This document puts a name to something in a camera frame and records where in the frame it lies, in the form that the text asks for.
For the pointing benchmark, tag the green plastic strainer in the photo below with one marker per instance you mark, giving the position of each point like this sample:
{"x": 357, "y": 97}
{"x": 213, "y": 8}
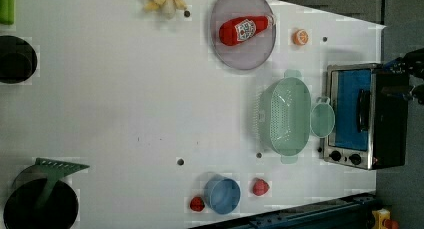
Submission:
{"x": 283, "y": 117}

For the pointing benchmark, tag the purple round plate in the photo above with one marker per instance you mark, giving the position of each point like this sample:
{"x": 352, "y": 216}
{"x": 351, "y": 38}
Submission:
{"x": 253, "y": 52}

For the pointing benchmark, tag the red ketchup bottle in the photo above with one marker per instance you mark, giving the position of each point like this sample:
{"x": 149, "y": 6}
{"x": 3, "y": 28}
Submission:
{"x": 238, "y": 30}

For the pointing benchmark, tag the blue plastic cup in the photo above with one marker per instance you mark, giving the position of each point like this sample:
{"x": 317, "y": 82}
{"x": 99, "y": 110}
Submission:
{"x": 222, "y": 194}

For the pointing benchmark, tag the red strawberry toy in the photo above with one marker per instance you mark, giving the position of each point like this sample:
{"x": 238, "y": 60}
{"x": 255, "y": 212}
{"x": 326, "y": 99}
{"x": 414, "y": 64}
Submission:
{"x": 260, "y": 187}

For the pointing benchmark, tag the small red toy fruit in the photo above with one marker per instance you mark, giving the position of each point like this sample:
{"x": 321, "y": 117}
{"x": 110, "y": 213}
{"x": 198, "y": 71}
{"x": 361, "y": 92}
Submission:
{"x": 197, "y": 204}

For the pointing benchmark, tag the green plastic cup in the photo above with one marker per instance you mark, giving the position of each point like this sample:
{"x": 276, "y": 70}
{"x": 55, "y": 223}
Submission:
{"x": 322, "y": 118}

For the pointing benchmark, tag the orange slice toy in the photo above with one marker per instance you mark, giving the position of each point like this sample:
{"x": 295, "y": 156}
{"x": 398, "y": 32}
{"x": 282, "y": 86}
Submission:
{"x": 300, "y": 37}

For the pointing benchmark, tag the yellow plush toy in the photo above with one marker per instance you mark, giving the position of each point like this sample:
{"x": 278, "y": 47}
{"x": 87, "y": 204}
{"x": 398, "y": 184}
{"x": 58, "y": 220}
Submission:
{"x": 168, "y": 8}

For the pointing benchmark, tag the toaster oven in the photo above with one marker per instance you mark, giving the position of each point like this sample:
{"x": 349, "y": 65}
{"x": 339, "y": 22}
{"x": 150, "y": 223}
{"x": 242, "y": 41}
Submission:
{"x": 370, "y": 116}

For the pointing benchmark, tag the green spatula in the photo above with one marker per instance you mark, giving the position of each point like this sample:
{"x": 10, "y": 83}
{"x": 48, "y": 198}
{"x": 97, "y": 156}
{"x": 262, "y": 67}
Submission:
{"x": 54, "y": 170}

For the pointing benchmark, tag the black pot lower left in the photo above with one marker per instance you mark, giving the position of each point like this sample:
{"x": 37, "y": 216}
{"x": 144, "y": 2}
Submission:
{"x": 23, "y": 209}

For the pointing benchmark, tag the black pot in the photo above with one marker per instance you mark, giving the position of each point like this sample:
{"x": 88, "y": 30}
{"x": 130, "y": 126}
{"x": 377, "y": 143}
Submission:
{"x": 23, "y": 209}
{"x": 18, "y": 60}

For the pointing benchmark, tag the black pot upper left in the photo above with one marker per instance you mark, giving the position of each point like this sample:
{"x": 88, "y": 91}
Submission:
{"x": 18, "y": 60}

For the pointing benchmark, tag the yellow red button box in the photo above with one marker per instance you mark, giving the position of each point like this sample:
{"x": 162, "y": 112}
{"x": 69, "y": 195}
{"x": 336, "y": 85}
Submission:
{"x": 383, "y": 220}

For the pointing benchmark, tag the green cylinder object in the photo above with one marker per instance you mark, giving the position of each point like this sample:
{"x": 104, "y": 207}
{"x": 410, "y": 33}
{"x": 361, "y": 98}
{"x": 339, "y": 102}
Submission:
{"x": 7, "y": 12}

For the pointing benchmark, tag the blue metal frame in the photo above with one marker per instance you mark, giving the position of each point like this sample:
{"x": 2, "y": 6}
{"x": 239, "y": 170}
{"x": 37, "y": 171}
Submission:
{"x": 351, "y": 212}

